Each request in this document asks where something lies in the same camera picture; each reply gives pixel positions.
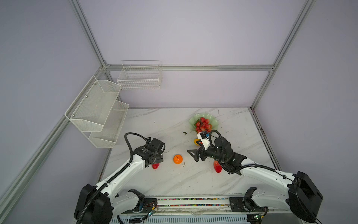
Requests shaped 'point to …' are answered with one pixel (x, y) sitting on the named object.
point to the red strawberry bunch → (202, 124)
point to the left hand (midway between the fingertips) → (151, 158)
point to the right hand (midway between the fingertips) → (191, 146)
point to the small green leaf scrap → (184, 132)
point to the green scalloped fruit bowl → (212, 121)
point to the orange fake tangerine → (177, 159)
